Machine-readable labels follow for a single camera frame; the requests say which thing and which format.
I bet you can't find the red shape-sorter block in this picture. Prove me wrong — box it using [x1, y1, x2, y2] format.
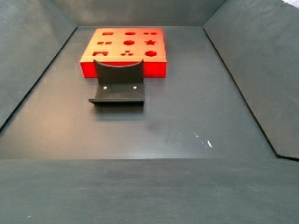
[78, 27, 166, 78]

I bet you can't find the black curved holder bracket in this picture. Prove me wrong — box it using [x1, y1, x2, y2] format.
[87, 61, 145, 105]

